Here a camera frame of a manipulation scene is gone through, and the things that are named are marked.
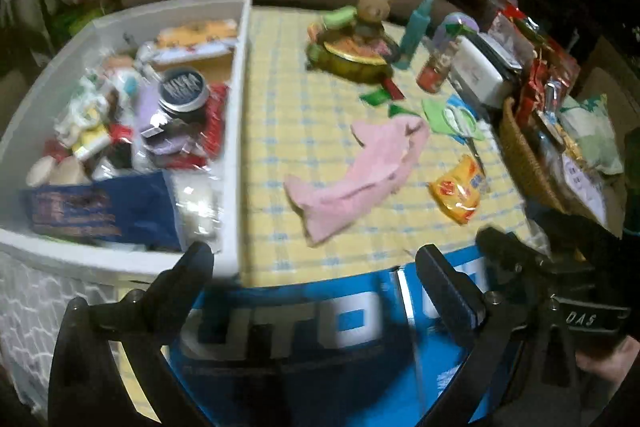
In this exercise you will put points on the blue cardboard box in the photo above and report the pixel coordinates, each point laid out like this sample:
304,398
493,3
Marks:
368,350

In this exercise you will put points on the yellow snack packet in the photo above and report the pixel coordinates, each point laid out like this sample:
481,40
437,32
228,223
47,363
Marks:
457,192

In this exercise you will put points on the yellow checked tablecloth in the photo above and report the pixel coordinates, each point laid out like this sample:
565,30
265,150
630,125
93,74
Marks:
298,122

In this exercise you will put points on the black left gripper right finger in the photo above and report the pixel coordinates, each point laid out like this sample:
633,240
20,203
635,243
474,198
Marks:
471,324

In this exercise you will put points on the teal bottle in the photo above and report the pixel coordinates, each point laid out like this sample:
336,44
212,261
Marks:
415,30

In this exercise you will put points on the pink cloth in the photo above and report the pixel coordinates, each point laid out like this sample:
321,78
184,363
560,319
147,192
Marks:
388,154

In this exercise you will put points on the purple items plastic bag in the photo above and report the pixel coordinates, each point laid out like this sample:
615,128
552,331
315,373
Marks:
181,141

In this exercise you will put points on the red spice jar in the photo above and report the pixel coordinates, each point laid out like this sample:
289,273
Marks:
437,68

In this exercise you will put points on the tiger face box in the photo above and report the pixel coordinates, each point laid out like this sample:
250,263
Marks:
196,33

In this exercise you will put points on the blue long box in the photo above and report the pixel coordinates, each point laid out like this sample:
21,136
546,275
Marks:
132,209

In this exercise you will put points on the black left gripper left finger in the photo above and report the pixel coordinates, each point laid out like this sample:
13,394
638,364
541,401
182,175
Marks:
85,387

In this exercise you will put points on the wicker basket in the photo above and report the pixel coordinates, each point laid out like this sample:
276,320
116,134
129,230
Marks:
523,165

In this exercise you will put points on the green handled brush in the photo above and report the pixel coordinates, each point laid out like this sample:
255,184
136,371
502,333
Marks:
340,18

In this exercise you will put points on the white power adapter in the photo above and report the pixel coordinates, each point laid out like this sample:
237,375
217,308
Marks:
486,69

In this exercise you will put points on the right hand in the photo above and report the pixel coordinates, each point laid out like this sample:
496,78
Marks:
613,366

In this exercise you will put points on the brown teddy bear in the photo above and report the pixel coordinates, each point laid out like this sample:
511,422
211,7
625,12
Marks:
370,15

